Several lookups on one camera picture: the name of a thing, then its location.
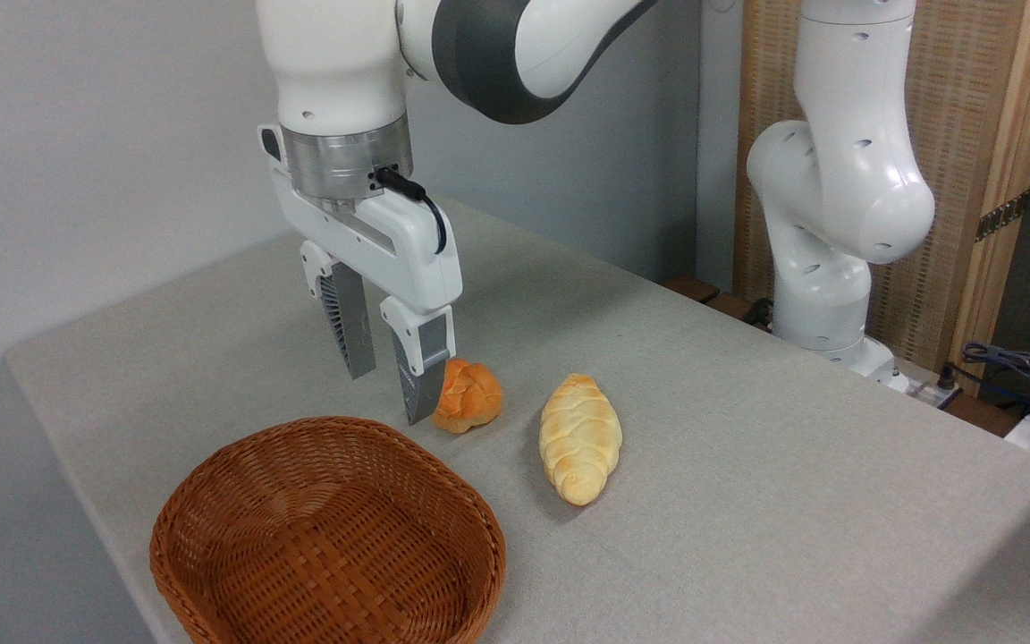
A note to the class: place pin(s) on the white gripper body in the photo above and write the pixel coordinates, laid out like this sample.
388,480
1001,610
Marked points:
399,255

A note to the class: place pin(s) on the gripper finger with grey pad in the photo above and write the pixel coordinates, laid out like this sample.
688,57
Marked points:
421,367
354,331

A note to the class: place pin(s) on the round orange bread roll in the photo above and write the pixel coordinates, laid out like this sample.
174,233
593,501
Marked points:
472,398

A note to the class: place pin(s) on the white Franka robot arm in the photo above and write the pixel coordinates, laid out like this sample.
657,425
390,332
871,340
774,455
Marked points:
837,179

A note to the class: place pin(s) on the long braided pale bread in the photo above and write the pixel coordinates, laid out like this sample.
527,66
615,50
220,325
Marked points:
579,438

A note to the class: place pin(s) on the brown wicker basket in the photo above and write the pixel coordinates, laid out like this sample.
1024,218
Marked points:
327,537

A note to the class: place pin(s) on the brown wooden block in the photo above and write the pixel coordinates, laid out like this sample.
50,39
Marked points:
692,288

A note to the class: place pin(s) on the wooden folding screen woven panel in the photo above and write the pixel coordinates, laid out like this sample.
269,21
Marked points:
971,107

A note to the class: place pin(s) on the metal screen hinge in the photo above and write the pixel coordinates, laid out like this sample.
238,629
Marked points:
1002,216

